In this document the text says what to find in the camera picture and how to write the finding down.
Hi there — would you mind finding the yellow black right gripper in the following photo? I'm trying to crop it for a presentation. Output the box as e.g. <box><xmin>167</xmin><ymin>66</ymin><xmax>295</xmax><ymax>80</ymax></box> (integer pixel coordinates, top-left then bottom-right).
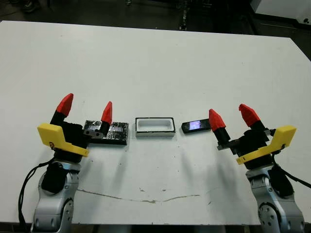
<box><xmin>208</xmin><ymin>103</ymin><xmax>297</xmax><ymax>171</ymax></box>

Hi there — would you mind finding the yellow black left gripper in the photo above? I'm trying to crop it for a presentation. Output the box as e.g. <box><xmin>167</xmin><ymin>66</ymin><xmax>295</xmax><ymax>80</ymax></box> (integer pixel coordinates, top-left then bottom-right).
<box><xmin>37</xmin><ymin>93</ymin><xmax>113</xmax><ymax>164</ymax></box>

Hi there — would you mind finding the black camera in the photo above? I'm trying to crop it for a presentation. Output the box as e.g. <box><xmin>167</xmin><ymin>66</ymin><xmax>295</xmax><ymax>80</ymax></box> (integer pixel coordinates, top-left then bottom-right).
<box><xmin>181</xmin><ymin>118</ymin><xmax>212</xmax><ymax>135</ymax></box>

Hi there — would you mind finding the black foil box lid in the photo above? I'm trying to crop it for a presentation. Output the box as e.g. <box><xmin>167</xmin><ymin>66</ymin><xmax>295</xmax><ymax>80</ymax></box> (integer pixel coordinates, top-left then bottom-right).
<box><xmin>83</xmin><ymin>119</ymin><xmax>130</xmax><ymax>146</ymax></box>

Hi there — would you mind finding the black metal stand pole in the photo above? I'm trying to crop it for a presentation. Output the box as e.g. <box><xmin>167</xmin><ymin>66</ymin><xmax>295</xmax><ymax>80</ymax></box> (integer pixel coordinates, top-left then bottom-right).
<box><xmin>178</xmin><ymin>0</ymin><xmax>190</xmax><ymax>31</ymax></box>

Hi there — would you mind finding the dark shoe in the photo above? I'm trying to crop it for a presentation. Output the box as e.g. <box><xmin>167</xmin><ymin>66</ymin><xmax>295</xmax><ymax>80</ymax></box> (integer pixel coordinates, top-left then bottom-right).
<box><xmin>20</xmin><ymin>0</ymin><xmax>41</xmax><ymax>13</ymax></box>

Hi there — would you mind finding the white lined camera box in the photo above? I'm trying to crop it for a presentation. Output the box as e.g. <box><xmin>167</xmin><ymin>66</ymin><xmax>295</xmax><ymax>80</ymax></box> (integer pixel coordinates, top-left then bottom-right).
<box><xmin>135</xmin><ymin>116</ymin><xmax>176</xmax><ymax>139</ymax></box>

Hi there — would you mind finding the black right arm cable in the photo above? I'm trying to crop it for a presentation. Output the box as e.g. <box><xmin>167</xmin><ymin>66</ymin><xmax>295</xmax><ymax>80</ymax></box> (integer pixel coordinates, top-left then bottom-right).
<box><xmin>269</xmin><ymin>145</ymin><xmax>311</xmax><ymax>189</ymax></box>

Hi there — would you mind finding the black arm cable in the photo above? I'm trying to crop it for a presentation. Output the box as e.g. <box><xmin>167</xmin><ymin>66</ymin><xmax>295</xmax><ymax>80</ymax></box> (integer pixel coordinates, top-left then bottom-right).
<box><xmin>269</xmin><ymin>145</ymin><xmax>311</xmax><ymax>189</ymax></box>
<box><xmin>18</xmin><ymin>162</ymin><xmax>57</xmax><ymax>225</ymax></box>

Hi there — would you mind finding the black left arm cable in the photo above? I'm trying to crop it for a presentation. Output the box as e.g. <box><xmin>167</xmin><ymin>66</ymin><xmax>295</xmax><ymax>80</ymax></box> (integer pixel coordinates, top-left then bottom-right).
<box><xmin>18</xmin><ymin>162</ymin><xmax>57</xmax><ymax>225</ymax></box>

